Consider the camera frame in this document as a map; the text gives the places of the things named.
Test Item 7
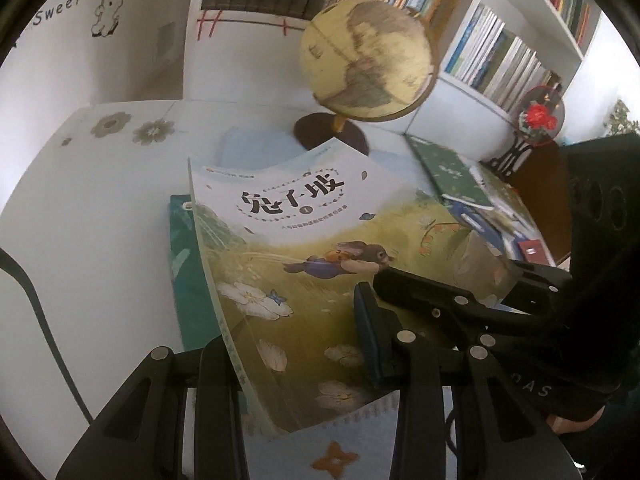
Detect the green leafy plant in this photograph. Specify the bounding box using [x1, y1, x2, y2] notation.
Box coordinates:
[602, 99, 633, 136]

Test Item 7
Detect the green insect cover book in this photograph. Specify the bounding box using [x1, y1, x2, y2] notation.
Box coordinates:
[404, 134, 496, 207]

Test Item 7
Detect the red cover book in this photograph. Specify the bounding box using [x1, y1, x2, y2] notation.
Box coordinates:
[515, 240, 556, 267]

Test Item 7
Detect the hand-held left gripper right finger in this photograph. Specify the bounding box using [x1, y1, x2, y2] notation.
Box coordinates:
[353, 281, 576, 480]

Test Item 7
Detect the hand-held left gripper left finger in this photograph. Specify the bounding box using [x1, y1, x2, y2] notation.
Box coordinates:
[56, 332, 251, 480]

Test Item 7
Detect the black lettering wall sticker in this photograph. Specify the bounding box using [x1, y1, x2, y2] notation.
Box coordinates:
[10, 0, 88, 28]

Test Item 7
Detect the row of red orange books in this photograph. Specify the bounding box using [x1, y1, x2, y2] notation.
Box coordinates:
[517, 0, 593, 46]

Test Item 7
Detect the round embroidered fan on stand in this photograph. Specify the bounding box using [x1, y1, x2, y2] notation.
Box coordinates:
[482, 85, 566, 176]

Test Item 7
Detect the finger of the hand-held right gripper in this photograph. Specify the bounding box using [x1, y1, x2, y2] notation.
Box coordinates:
[372, 266, 506, 348]
[500, 257, 575, 311]

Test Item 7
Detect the white bookshelf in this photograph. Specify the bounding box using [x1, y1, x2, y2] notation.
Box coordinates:
[185, 0, 603, 141]

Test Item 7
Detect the black cable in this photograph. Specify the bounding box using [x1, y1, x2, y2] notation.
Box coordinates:
[0, 247, 96, 423]

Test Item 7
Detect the antique yellow desk globe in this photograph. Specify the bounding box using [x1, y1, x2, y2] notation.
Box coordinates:
[294, 0, 440, 156]

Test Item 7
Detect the row of white blue books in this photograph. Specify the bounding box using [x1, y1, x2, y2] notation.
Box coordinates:
[442, 4, 563, 113]

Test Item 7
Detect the running rabbit cover book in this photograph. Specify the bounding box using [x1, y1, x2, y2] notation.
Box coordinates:
[187, 141, 521, 436]

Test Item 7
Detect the teal leaf cover book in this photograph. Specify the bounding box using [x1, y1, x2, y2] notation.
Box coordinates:
[167, 192, 236, 353]

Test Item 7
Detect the patterned woven mat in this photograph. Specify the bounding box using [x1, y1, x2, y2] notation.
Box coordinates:
[167, 127, 453, 480]

